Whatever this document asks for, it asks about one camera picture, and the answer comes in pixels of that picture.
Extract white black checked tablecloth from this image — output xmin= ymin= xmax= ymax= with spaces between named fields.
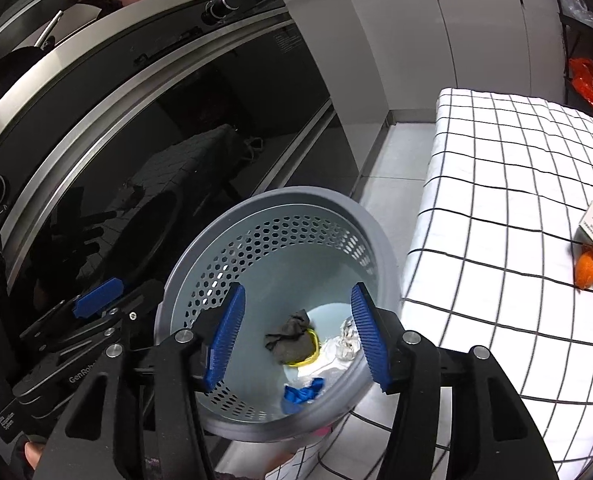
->
xmin=216 ymin=87 xmax=593 ymax=480

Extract red plastic bag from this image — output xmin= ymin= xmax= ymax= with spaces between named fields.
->
xmin=568 ymin=57 xmax=593 ymax=122

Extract white tissue wad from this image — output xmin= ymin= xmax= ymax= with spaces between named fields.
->
xmin=296 ymin=347 xmax=360 ymax=381

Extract white kitchen counter cabinets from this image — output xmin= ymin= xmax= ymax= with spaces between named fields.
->
xmin=276 ymin=0 xmax=570 ymax=181

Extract black metal shelf cart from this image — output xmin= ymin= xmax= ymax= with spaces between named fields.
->
xmin=551 ymin=0 xmax=593 ymax=111

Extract black glass stove cabinet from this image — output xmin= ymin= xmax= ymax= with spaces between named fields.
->
xmin=0 ymin=0 xmax=392 ymax=411

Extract yellow plastic container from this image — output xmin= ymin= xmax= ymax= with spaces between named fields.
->
xmin=289 ymin=327 xmax=322 ymax=367

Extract clear plastic bag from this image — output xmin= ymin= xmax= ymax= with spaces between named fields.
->
xmin=564 ymin=0 xmax=593 ymax=26
xmin=337 ymin=317 xmax=362 ymax=361

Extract blue plastic scrap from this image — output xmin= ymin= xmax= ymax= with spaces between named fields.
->
xmin=282 ymin=377 xmax=325 ymax=403

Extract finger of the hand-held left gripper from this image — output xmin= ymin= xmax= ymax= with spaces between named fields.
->
xmin=19 ymin=279 xmax=126 ymax=345
xmin=101 ymin=280 xmax=166 ymax=341

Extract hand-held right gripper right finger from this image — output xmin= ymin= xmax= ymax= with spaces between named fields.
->
xmin=351 ymin=281 xmax=560 ymax=480

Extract dark grey cloth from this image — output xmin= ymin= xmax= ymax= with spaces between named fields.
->
xmin=264 ymin=310 xmax=316 ymax=366

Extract grey perforated plastic basket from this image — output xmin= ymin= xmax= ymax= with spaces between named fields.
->
xmin=154 ymin=186 xmax=402 ymax=443

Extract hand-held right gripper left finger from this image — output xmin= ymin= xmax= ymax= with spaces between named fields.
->
xmin=35 ymin=282 xmax=247 ymax=480

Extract orange peel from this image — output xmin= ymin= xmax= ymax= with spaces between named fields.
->
xmin=574 ymin=247 xmax=593 ymax=292

